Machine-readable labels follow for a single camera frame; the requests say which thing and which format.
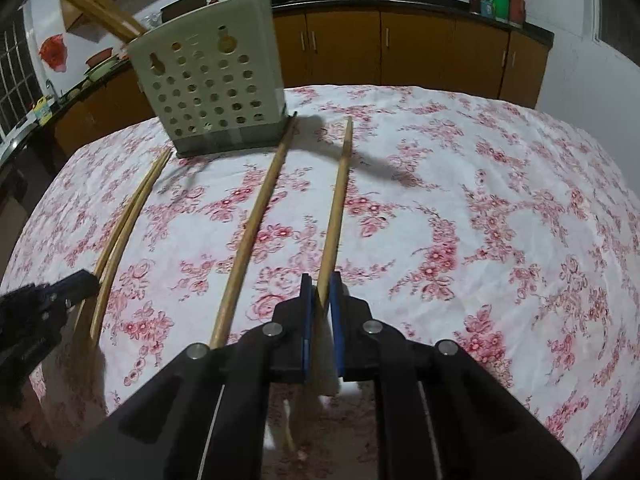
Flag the green basin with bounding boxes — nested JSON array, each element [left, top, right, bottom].
[[82, 59, 128, 82]]

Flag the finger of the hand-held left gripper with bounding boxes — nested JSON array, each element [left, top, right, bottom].
[[47, 269, 102, 307]]

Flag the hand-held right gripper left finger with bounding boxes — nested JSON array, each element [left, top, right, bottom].
[[55, 272, 316, 480]]

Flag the dark cutting board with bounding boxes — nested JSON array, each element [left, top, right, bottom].
[[160, 0, 208, 22]]

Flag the barred window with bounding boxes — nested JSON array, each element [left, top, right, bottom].
[[0, 10, 42, 136]]

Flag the red plastic bag on wall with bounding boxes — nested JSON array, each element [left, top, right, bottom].
[[39, 34, 68, 72]]

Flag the wooden lower kitchen cabinets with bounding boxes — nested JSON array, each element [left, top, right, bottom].
[[52, 7, 551, 157]]

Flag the pink floral tablecloth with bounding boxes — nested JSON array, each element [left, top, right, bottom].
[[0, 85, 640, 480]]

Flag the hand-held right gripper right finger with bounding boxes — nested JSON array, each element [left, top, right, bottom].
[[328, 271, 584, 480]]

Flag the green perforated chopstick holder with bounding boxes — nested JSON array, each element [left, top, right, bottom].
[[125, 0, 297, 157]]

